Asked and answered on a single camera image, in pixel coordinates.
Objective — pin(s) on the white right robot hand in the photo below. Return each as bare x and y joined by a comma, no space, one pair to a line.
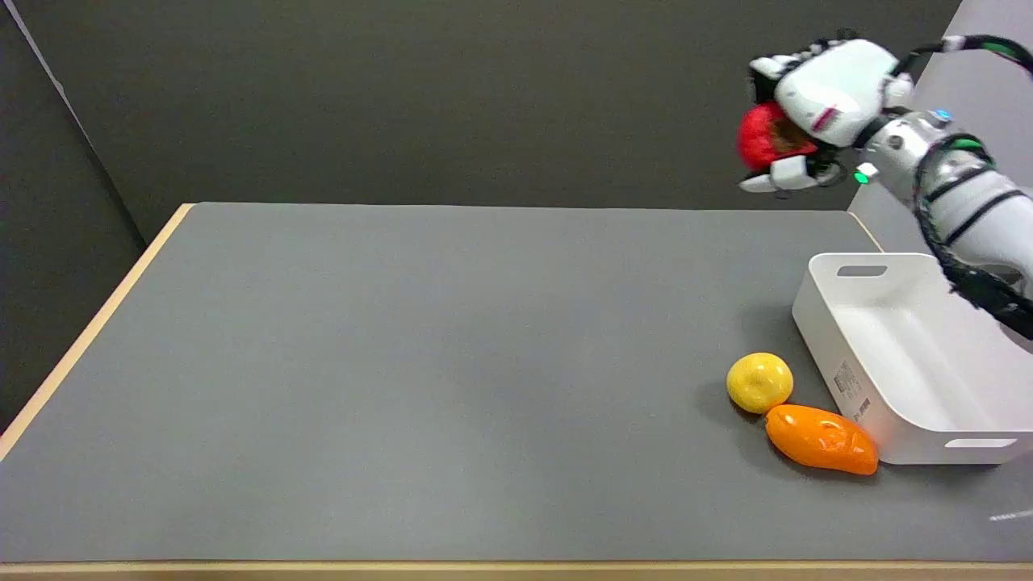
839,89

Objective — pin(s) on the red tomato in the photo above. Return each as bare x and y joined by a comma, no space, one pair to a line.
763,137

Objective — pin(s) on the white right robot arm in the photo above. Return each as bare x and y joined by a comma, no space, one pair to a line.
960,194

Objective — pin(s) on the white plastic box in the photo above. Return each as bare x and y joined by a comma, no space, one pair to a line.
912,355

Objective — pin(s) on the yellow lemon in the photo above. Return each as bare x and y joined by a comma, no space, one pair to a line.
759,382

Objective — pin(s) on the orange mango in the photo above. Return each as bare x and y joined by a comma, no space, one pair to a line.
821,438

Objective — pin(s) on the grey table mat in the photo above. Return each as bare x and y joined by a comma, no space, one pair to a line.
484,387

